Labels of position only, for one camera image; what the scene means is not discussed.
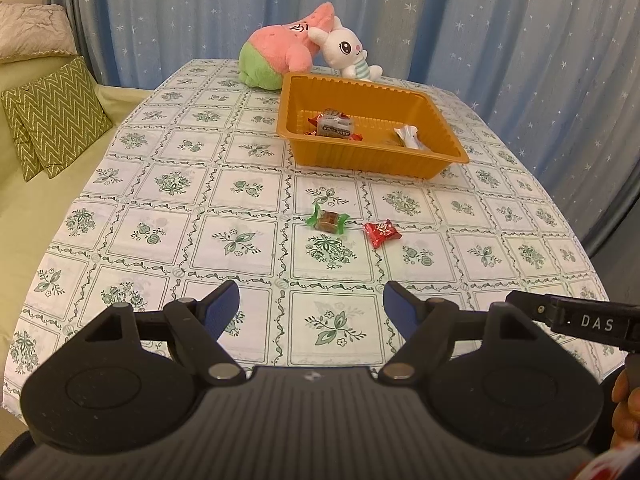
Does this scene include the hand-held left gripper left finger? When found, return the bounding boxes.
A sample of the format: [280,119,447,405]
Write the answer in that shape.
[75,280,247,386]

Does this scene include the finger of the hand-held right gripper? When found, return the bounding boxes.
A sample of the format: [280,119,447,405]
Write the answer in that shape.
[504,290,557,332]

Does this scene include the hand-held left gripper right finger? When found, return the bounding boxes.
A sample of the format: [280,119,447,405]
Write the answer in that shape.
[377,280,542,386]

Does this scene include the orange plastic tray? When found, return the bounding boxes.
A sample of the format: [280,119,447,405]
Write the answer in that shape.
[276,72,470,180]

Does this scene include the clear snack packet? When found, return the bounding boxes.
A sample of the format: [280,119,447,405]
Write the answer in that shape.
[384,132,433,154]

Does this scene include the striped silver snack packet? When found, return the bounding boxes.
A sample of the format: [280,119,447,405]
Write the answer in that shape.
[316,108,354,139]

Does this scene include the person's right hand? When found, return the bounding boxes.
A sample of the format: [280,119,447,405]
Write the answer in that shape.
[611,369,640,448]

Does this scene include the red candy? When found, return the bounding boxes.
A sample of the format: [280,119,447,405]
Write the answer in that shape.
[363,219,403,250]
[305,112,364,142]

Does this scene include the green wrapped candy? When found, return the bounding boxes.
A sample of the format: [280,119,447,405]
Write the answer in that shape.
[305,204,351,239]

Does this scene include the floral tablecloth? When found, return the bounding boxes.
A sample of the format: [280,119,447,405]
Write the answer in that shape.
[0,57,630,413]

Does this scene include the red and white cloth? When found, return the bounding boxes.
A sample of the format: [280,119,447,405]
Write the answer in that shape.
[570,444,640,480]

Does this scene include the white green candy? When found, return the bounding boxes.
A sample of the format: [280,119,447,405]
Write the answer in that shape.
[393,124,419,150]

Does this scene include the green sofa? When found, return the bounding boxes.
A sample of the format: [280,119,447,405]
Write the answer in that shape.
[0,50,154,378]

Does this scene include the green zigzag cushion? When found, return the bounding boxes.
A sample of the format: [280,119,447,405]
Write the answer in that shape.
[19,55,114,179]
[0,87,47,182]

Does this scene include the pink starfish plush toy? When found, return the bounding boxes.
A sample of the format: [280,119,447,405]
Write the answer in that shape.
[238,2,336,92]

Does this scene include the white rabbit plush toy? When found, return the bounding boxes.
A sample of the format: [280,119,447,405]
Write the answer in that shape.
[307,16,384,83]

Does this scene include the blue star curtain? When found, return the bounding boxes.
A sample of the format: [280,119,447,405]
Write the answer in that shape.
[42,0,640,257]

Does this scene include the beige pillow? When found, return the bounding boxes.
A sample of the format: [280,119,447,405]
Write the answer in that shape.
[0,1,81,64]

